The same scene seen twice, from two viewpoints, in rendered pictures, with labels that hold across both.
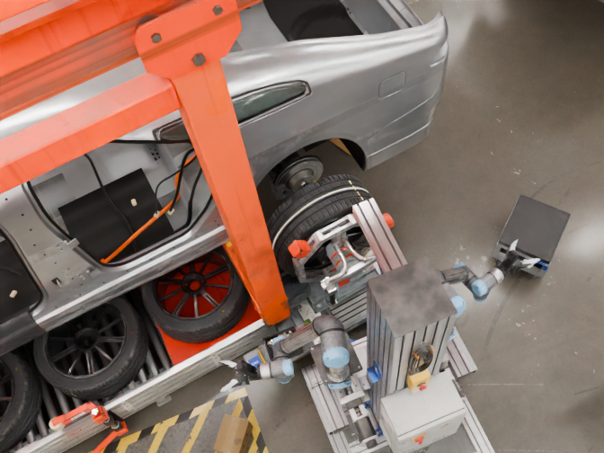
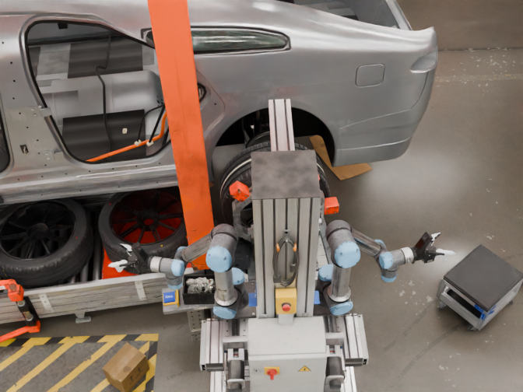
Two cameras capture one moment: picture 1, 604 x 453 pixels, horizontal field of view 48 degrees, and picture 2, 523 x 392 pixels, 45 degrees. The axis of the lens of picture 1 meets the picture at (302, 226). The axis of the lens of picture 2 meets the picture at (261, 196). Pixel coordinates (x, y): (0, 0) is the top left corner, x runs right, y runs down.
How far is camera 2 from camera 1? 1.17 m
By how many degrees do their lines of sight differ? 16
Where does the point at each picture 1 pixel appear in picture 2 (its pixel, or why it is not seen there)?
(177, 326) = (116, 245)
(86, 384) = (18, 264)
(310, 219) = not seen: hidden behind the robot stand
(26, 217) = (13, 67)
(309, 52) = (299, 14)
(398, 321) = (262, 187)
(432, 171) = (408, 212)
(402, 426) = (257, 348)
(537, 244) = (481, 290)
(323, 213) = not seen: hidden behind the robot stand
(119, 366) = (52, 260)
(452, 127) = (441, 183)
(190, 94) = not seen: outside the picture
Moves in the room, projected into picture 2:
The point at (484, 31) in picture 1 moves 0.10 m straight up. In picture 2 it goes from (501, 118) to (503, 110)
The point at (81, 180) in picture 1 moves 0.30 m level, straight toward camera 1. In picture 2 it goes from (90, 101) to (96, 128)
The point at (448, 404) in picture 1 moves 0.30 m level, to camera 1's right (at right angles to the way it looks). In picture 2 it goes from (310, 344) to (380, 356)
